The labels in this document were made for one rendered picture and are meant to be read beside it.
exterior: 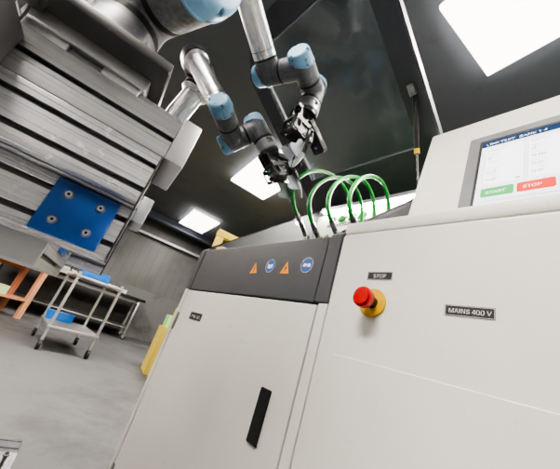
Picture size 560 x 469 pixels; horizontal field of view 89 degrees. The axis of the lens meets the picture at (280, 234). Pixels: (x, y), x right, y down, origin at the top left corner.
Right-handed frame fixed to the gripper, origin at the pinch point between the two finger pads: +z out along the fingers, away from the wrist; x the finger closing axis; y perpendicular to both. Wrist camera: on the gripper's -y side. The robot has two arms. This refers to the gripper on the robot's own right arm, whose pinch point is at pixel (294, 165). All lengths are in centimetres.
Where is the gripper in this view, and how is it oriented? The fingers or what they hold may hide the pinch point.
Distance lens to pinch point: 91.8
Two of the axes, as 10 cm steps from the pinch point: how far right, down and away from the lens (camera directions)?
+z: -2.9, 8.8, -3.7
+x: 6.6, -1.0, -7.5
